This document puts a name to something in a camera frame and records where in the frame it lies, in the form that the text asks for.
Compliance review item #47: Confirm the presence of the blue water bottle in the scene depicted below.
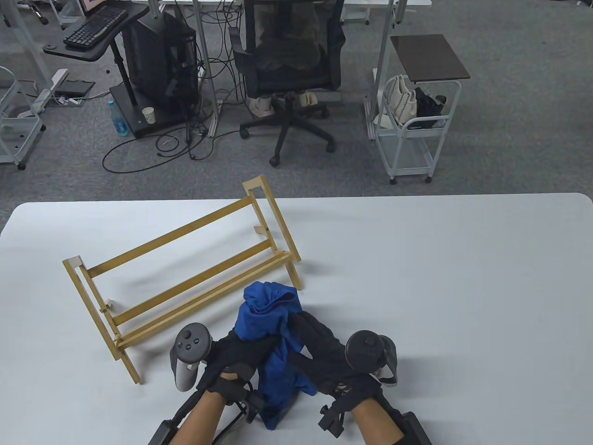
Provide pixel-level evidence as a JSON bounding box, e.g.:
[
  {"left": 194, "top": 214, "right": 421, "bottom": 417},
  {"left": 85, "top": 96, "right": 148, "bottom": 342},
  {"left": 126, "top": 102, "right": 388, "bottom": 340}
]
[{"left": 107, "top": 100, "right": 130, "bottom": 137}]

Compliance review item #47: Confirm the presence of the white handbag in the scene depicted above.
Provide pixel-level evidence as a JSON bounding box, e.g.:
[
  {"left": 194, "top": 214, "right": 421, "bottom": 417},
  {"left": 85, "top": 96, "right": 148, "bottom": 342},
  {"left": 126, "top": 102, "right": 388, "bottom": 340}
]
[{"left": 384, "top": 75, "right": 416, "bottom": 129}]

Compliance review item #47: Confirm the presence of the black wrist camera unit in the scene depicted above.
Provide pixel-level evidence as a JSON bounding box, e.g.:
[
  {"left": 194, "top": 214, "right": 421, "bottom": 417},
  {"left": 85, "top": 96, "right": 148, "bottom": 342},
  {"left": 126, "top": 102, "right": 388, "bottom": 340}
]
[
  {"left": 318, "top": 394, "right": 431, "bottom": 445},
  {"left": 148, "top": 389, "right": 267, "bottom": 445}
]

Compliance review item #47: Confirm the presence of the black computer tower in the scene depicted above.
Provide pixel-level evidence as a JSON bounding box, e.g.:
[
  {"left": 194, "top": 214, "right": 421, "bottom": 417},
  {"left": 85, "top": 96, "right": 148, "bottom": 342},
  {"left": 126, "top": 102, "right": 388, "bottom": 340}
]
[{"left": 123, "top": 12, "right": 200, "bottom": 112}]

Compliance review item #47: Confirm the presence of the black floor cable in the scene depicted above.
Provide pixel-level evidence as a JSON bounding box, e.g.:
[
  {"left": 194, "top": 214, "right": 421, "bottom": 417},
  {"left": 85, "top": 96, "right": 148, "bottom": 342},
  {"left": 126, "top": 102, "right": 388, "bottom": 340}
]
[{"left": 102, "top": 125, "right": 241, "bottom": 174}]

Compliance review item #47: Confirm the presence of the wooden book rack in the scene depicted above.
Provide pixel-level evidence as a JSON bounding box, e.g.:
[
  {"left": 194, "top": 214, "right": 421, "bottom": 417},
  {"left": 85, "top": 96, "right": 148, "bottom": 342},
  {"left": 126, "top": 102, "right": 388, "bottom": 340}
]
[{"left": 63, "top": 174, "right": 303, "bottom": 384}]

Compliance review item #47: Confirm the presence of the grey metal frame leg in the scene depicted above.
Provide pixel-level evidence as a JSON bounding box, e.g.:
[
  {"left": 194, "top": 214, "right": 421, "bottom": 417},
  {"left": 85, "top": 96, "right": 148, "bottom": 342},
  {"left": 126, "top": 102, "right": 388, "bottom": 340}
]
[
  {"left": 191, "top": 0, "right": 219, "bottom": 136},
  {"left": 368, "top": 0, "right": 400, "bottom": 140}
]

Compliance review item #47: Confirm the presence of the white rolling cart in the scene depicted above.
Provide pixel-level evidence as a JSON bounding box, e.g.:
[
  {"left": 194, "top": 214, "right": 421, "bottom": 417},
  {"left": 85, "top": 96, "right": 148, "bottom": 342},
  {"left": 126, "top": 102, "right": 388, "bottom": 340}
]
[{"left": 0, "top": 66, "right": 47, "bottom": 170}]

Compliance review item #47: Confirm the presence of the black keyboard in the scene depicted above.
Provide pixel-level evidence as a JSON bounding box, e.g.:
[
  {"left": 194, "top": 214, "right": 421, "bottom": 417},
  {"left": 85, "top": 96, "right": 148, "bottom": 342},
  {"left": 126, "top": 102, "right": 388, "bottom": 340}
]
[{"left": 63, "top": 8, "right": 129, "bottom": 49}]

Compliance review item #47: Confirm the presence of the black bag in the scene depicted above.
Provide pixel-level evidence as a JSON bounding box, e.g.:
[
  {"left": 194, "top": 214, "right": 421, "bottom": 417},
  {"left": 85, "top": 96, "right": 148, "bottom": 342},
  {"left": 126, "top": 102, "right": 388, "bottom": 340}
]
[{"left": 408, "top": 87, "right": 448, "bottom": 129}]

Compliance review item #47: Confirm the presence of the white power strip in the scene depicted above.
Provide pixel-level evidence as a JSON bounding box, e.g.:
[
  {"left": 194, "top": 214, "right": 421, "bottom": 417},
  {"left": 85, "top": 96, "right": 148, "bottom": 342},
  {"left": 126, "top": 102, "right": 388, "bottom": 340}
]
[{"left": 36, "top": 69, "right": 70, "bottom": 106}]

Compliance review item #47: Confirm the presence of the black handheld controller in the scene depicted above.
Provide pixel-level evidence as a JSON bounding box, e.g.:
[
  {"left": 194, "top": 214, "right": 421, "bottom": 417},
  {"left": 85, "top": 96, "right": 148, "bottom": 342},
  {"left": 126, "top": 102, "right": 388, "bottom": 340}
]
[
  {"left": 170, "top": 323, "right": 214, "bottom": 392},
  {"left": 345, "top": 330, "right": 399, "bottom": 388}
]

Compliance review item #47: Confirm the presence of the person's left hand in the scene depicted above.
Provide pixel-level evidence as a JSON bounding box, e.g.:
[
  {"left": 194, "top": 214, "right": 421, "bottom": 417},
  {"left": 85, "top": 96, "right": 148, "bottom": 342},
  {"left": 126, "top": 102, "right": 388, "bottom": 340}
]
[{"left": 196, "top": 327, "right": 278, "bottom": 408}]

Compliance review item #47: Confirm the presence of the person's right hand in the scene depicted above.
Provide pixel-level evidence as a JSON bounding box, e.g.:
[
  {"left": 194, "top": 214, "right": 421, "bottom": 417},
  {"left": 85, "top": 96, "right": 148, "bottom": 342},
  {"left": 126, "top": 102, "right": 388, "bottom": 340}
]
[{"left": 283, "top": 311, "right": 385, "bottom": 408}]

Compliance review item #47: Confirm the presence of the blue t-shirt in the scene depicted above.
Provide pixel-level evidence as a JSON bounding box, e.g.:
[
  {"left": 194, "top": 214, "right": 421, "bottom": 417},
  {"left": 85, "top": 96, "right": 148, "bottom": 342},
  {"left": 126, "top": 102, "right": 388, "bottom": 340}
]
[{"left": 234, "top": 280, "right": 318, "bottom": 431}]

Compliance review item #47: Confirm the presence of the black rolling computer stand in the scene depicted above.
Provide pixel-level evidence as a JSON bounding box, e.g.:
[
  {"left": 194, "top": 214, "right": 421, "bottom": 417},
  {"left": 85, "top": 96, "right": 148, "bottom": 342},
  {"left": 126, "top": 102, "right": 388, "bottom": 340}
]
[{"left": 43, "top": 2, "right": 188, "bottom": 139}]

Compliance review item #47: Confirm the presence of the white cart with dark top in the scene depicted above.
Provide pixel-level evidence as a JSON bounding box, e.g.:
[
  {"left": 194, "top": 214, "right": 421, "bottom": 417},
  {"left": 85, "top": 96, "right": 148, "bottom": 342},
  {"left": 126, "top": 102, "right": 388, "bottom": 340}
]
[{"left": 371, "top": 34, "right": 471, "bottom": 185}]

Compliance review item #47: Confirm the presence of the black flat box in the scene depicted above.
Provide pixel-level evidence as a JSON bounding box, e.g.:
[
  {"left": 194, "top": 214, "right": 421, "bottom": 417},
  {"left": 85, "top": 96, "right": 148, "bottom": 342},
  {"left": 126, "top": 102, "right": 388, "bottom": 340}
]
[{"left": 49, "top": 80, "right": 95, "bottom": 106}]

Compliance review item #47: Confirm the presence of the black office chair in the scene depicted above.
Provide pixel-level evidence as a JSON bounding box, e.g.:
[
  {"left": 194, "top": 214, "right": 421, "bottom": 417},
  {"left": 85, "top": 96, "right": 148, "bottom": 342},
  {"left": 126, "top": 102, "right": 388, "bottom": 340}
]
[{"left": 228, "top": 0, "right": 347, "bottom": 167}]

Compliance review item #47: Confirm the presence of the person's right forearm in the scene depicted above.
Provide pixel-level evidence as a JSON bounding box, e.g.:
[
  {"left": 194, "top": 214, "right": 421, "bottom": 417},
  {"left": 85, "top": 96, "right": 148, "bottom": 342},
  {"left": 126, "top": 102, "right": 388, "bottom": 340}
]
[{"left": 350, "top": 394, "right": 406, "bottom": 445}]

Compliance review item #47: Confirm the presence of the person's left forearm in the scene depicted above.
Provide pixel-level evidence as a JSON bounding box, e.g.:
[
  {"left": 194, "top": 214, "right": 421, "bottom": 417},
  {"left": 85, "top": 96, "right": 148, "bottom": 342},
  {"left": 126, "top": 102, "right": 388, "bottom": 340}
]
[{"left": 174, "top": 392, "right": 232, "bottom": 445}]

